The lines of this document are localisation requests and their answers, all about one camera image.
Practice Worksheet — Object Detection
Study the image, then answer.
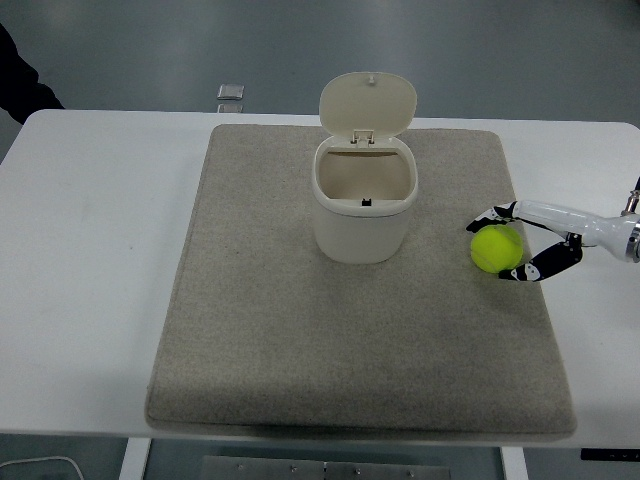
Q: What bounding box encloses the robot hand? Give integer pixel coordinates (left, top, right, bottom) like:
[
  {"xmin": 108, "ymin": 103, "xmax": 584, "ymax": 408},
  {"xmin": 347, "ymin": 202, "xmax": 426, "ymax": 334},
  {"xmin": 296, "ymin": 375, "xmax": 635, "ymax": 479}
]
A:
[{"xmin": 465, "ymin": 199, "xmax": 634, "ymax": 283}]

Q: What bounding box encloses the yellow-green tennis ball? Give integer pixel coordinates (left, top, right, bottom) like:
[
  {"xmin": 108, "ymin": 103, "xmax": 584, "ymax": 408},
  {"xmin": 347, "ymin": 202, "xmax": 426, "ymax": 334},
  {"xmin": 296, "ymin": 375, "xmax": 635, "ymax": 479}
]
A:
[{"xmin": 470, "ymin": 224, "xmax": 524, "ymax": 274}]

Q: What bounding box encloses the black table control panel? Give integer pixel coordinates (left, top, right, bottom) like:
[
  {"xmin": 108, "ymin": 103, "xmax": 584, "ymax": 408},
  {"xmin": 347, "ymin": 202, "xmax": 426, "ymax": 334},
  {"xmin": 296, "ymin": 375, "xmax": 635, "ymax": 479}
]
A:
[{"xmin": 580, "ymin": 448, "xmax": 640, "ymax": 462}]

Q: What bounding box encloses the cream bin with hinged lid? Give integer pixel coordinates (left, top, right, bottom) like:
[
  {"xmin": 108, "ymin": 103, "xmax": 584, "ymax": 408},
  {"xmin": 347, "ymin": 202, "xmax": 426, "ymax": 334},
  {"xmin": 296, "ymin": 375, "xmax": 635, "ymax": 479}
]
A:
[{"xmin": 312, "ymin": 72, "xmax": 419, "ymax": 265}]

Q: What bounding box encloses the white table leg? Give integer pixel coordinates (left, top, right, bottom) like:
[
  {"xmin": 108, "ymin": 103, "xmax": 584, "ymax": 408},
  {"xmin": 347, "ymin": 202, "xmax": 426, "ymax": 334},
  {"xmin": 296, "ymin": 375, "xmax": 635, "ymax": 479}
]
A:
[
  {"xmin": 499, "ymin": 446, "xmax": 527, "ymax": 480},
  {"xmin": 119, "ymin": 437, "xmax": 152, "ymax": 480}
]

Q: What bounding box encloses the grey felt mat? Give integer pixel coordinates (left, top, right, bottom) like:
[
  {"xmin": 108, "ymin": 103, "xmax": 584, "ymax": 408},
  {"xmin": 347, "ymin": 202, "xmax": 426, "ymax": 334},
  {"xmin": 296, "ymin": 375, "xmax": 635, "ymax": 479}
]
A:
[{"xmin": 144, "ymin": 123, "xmax": 579, "ymax": 442}]

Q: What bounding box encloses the grey metal plate with screws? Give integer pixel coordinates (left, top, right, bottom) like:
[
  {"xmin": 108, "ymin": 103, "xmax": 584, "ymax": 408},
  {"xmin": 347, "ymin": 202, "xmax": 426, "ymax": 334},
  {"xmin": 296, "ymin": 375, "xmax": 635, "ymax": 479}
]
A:
[{"xmin": 201, "ymin": 454, "xmax": 452, "ymax": 480}]

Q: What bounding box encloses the white cable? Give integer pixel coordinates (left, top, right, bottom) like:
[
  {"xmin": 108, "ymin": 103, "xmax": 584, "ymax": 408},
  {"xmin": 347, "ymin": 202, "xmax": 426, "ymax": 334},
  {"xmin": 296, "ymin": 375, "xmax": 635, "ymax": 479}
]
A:
[{"xmin": 0, "ymin": 455, "xmax": 84, "ymax": 480}]

